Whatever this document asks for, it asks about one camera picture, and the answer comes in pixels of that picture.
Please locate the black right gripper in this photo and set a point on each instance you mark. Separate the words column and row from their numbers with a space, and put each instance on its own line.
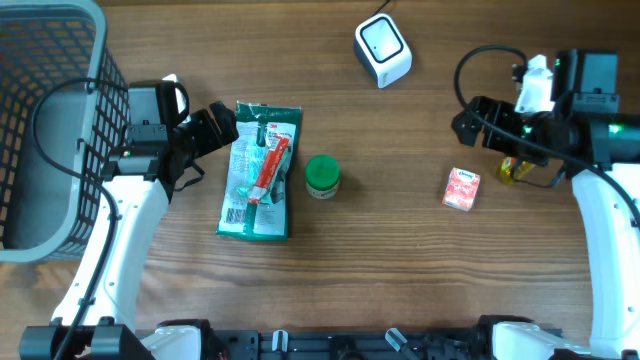
column 499, row 114

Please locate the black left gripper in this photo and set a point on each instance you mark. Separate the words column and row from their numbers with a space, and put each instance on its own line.
column 207, row 136

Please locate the red white tissue pack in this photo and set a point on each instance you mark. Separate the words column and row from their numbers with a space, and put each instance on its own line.
column 461, row 189

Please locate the yellow liquid bottle silver cap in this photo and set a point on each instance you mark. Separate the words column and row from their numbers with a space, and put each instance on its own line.
column 512, row 170

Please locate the clear teal wipes packet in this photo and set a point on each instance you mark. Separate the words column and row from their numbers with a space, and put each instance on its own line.
column 255, row 157

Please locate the green lid chicken jar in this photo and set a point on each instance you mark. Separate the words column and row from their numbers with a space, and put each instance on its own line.
column 322, row 176

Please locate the green 3M gloves package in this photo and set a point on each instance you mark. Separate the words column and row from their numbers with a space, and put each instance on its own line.
column 257, row 222

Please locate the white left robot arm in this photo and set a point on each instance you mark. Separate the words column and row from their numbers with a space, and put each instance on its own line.
column 96, row 318

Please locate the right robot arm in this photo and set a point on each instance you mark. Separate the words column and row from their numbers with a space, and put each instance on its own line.
column 608, row 199

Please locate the white barcode scanner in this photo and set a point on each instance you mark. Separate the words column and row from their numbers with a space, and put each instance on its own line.
column 382, row 50

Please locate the grey plastic shopping basket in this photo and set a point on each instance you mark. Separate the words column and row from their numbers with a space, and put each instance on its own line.
column 56, row 69

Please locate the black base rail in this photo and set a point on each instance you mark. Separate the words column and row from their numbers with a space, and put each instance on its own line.
column 438, row 343

